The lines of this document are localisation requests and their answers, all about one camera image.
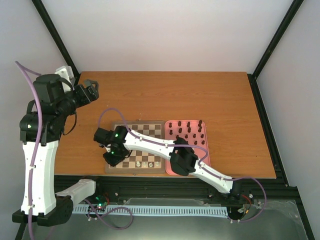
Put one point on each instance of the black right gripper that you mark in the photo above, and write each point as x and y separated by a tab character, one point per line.
112	162

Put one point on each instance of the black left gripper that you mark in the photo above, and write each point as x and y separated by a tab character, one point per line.
87	98

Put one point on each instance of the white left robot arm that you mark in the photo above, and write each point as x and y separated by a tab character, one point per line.
55	98

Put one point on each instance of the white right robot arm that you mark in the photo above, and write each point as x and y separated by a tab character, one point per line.
119	143

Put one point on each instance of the green lit circuit board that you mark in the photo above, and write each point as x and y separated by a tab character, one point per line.
102	201

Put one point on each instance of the wooden chessboard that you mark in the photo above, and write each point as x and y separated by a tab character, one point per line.
150	128

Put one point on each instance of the pink piece tray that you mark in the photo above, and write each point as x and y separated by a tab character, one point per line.
192	131

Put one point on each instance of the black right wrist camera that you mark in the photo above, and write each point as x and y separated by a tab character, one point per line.
103	136

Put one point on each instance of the left black frame post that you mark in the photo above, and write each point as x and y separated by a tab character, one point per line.
49	24

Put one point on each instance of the black frame post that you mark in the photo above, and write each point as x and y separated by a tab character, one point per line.
49	24
283	26

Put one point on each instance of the light blue cable duct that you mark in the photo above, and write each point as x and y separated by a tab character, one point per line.
165	211

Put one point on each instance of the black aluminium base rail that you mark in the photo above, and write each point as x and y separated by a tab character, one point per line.
118	189

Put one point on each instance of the right black frame post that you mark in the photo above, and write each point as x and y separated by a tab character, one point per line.
283	26

